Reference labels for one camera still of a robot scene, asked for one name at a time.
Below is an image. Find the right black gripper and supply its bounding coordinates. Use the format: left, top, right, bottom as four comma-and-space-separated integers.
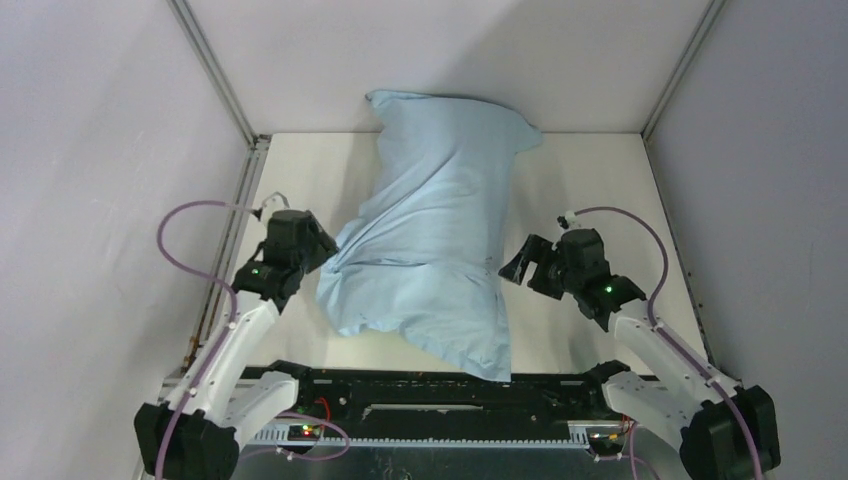
498, 234, 582, 300

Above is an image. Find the light blue pillowcase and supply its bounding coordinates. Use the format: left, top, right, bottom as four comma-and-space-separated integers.
316, 90, 543, 382

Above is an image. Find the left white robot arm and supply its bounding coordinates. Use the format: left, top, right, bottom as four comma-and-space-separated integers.
134, 209, 338, 479

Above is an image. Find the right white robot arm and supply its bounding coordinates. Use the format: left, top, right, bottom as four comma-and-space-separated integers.
499, 229, 782, 479

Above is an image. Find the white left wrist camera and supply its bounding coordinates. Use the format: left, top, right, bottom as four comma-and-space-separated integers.
253, 192, 290, 216

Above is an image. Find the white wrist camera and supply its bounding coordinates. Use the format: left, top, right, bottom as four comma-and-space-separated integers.
253, 192, 290, 216
557, 211, 583, 231

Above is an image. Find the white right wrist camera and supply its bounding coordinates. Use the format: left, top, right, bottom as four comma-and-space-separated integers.
557, 211, 583, 231

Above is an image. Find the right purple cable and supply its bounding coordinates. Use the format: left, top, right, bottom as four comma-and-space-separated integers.
563, 205, 767, 480

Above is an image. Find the purple cable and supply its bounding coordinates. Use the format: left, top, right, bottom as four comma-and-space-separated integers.
153, 200, 351, 480
563, 205, 767, 480

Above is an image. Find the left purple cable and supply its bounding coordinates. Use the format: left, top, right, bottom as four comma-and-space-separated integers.
153, 200, 351, 480

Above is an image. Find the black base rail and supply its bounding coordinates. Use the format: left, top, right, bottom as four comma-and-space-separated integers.
243, 360, 630, 446

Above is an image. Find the aluminium frame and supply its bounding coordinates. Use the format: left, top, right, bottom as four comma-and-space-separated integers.
135, 132, 776, 480

